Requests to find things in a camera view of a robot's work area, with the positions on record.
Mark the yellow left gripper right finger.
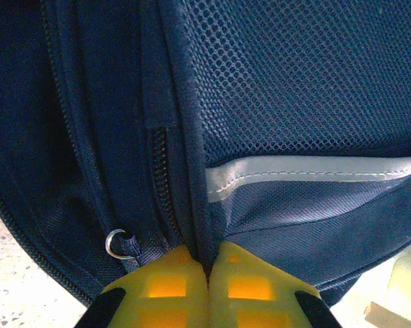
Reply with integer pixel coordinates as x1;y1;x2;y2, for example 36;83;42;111
207;241;343;328

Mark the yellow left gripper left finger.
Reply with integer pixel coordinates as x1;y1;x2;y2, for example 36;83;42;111
84;245;210;328

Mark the navy blue backpack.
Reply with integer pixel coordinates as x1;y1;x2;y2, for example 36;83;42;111
0;0;411;308

